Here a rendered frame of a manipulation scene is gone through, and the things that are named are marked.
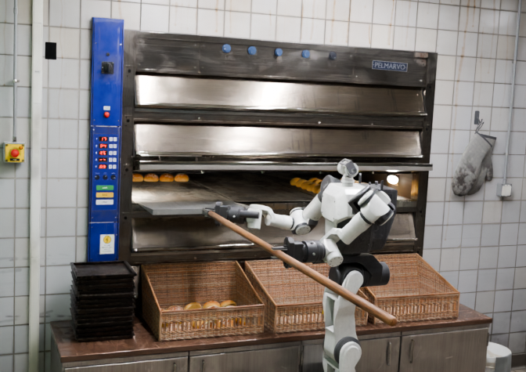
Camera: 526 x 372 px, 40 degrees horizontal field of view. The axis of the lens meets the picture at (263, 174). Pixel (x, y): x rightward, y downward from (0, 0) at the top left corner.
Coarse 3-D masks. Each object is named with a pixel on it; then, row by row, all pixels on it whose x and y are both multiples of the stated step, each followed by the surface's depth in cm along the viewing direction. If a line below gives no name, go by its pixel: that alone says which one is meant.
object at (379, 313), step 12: (216, 216) 355; (240, 228) 326; (252, 240) 309; (276, 252) 286; (288, 264) 276; (300, 264) 267; (312, 276) 256; (324, 276) 251; (336, 288) 240; (348, 300) 232; (360, 300) 226; (372, 312) 219; (384, 312) 214; (396, 324) 211
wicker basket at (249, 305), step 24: (144, 264) 396; (168, 264) 400; (192, 264) 405; (216, 264) 411; (144, 288) 389; (168, 288) 399; (216, 288) 409; (240, 288) 407; (144, 312) 388; (168, 312) 356; (192, 312) 360; (216, 312) 365; (240, 312) 370; (264, 312) 374; (168, 336) 357; (192, 336) 362; (216, 336) 366
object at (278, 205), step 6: (132, 204) 391; (138, 204) 392; (246, 204) 414; (264, 204) 418; (270, 204) 420; (276, 204) 421; (282, 204) 423; (288, 204) 424; (294, 204) 426; (300, 204) 427; (306, 204) 428; (402, 204) 453; (408, 204) 455; (414, 204) 456; (132, 210) 390; (138, 210) 392; (144, 210) 393
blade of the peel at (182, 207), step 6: (144, 204) 391; (150, 204) 392; (156, 204) 393; (162, 204) 394; (168, 204) 395; (174, 204) 396; (180, 204) 397; (186, 204) 398; (192, 204) 399; (198, 204) 400; (204, 204) 401; (210, 204) 402; (228, 204) 405; (234, 204) 406; (240, 204) 404; (150, 210) 369; (156, 210) 365; (162, 210) 366; (168, 210) 368; (174, 210) 369; (180, 210) 370; (186, 210) 371; (192, 210) 372; (198, 210) 374
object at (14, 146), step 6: (6, 144) 356; (12, 144) 357; (18, 144) 358; (24, 144) 359; (6, 150) 356; (18, 150) 358; (24, 150) 360; (6, 156) 356; (18, 156) 358; (24, 156) 360; (6, 162) 357; (12, 162) 358; (18, 162) 359; (24, 162) 360
